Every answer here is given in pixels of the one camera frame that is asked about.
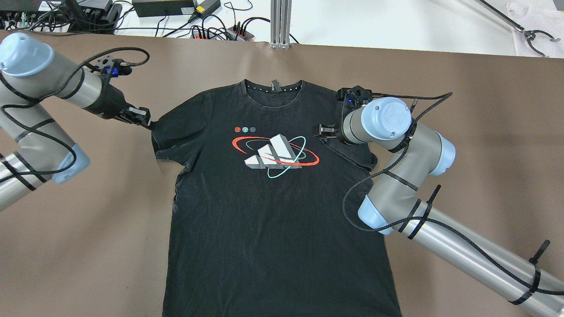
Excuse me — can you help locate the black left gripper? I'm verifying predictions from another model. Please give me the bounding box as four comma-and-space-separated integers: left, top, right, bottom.
90, 84, 152, 128

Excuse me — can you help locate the red black power strip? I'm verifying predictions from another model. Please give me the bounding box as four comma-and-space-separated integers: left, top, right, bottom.
189, 26, 256, 41

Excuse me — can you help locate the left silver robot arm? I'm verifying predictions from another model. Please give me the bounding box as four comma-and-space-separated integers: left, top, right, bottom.
1, 33, 152, 210

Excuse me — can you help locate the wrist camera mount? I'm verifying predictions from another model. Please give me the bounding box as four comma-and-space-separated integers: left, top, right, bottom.
336, 85, 374, 110
91, 55, 132, 77

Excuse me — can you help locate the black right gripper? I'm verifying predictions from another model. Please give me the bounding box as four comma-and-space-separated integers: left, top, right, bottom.
314, 125, 346, 142

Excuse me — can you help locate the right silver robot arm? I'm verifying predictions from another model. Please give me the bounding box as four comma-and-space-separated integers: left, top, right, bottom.
313, 96, 563, 317

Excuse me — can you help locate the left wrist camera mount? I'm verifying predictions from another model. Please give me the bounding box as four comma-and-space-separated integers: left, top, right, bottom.
91, 55, 132, 77

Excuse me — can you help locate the black t-shirt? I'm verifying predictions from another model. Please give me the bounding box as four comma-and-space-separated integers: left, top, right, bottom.
152, 80, 401, 317

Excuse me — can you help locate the aluminium frame profile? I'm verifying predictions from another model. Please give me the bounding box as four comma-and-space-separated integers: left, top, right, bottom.
269, 0, 292, 50

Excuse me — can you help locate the black power adapter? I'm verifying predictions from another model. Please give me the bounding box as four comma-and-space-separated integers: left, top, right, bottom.
131, 0, 196, 18

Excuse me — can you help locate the metal reacher grabber tool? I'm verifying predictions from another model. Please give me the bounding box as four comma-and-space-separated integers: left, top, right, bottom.
476, 0, 561, 58

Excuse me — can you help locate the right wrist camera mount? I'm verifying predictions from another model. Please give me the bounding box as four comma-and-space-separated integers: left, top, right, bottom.
336, 85, 374, 110

